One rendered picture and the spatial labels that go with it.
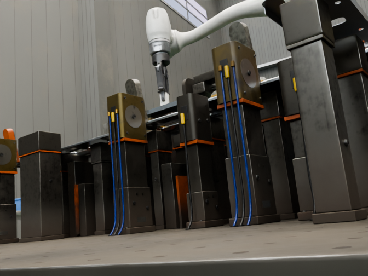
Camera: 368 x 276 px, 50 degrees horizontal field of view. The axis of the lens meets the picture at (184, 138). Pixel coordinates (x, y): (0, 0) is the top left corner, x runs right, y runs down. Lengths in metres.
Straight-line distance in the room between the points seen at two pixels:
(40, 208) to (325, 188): 0.93
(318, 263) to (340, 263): 0.01
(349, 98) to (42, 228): 0.92
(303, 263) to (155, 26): 1.58
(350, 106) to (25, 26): 4.47
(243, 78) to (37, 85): 4.10
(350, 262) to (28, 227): 1.20
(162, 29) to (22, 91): 3.05
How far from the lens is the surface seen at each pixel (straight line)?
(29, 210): 1.32
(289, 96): 0.72
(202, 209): 0.84
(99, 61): 5.23
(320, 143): 0.51
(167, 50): 1.69
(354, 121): 0.69
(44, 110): 4.72
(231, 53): 0.78
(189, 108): 0.87
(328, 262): 0.18
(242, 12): 1.75
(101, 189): 1.28
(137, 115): 1.03
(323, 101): 0.52
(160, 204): 1.16
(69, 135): 4.92
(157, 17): 1.73
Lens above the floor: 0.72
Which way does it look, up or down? 12 degrees up
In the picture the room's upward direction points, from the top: 6 degrees counter-clockwise
